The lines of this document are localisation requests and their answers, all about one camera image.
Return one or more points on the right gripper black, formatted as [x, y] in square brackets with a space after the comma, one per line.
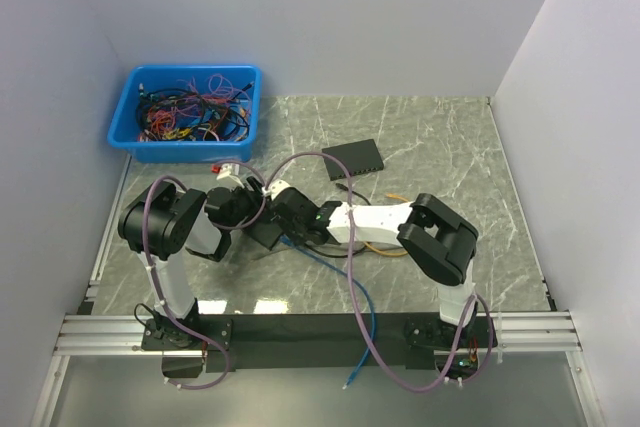
[283, 224]

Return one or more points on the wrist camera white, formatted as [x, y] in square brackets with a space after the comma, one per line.
[275, 188]
[227, 174]

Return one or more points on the blue plastic bin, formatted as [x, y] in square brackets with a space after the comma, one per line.
[179, 113]

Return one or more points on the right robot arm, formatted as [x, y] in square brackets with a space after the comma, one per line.
[439, 241]

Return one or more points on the aluminium rail frame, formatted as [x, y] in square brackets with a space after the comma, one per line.
[447, 146]

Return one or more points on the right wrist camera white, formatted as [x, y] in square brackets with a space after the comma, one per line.
[275, 188]

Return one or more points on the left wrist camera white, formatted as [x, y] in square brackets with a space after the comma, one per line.
[227, 174]

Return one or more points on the black network switch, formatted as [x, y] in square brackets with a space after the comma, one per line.
[265, 231]
[359, 158]

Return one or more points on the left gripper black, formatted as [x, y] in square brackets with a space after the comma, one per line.
[256, 197]

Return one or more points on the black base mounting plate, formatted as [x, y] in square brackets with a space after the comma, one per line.
[266, 341]

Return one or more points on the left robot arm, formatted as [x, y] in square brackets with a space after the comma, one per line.
[165, 221]

